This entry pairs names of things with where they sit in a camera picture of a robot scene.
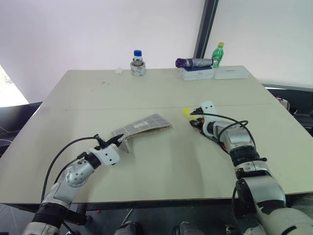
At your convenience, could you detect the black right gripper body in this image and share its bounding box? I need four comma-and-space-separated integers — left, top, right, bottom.
189, 115, 205, 129

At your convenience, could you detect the yellow highlighter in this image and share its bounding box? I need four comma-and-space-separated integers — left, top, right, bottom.
181, 108, 197, 122

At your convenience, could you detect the grey grid pouch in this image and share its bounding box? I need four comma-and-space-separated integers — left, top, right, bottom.
111, 113, 173, 154

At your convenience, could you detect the flat white box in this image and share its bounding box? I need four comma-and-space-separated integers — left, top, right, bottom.
181, 74, 216, 82

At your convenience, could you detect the white box with navy top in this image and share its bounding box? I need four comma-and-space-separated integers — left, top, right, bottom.
181, 66, 216, 76

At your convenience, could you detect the folded purple grey umbrella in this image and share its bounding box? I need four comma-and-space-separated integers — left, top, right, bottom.
175, 57, 216, 69

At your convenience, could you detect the wide white box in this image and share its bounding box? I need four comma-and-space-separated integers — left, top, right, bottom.
214, 66, 248, 80

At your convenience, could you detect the green bottle with yellow cap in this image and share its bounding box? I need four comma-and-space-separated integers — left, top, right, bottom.
211, 42, 225, 69

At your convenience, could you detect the grey tape roll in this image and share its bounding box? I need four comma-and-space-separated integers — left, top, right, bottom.
129, 61, 147, 77

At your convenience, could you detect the white jar with blue cap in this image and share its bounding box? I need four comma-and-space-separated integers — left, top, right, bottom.
132, 49, 143, 66

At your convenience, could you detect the dark rounded shape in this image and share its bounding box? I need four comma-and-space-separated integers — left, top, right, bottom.
172, 221, 204, 235
116, 220, 144, 235

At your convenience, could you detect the black side furniture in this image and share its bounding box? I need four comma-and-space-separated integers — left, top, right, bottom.
261, 83, 313, 138

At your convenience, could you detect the black low furniture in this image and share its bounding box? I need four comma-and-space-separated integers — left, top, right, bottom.
0, 101, 44, 158

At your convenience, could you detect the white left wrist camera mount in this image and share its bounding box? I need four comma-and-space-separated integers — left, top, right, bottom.
89, 143, 121, 166

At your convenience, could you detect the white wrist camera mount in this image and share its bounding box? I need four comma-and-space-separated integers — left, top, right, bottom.
199, 100, 220, 135
89, 143, 121, 166

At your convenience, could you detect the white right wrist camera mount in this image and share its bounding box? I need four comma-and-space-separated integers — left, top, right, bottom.
199, 100, 220, 135

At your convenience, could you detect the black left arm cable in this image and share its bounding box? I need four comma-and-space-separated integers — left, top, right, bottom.
41, 133, 107, 204

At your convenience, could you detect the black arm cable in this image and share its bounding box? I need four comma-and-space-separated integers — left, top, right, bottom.
41, 133, 107, 204
216, 119, 256, 150

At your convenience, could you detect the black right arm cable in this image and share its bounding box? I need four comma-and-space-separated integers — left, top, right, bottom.
216, 119, 256, 150

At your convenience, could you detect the black table frame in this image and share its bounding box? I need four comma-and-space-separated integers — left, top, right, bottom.
0, 195, 238, 222

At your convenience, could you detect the dark grey wall pillar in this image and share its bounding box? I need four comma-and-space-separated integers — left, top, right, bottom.
194, 0, 220, 67

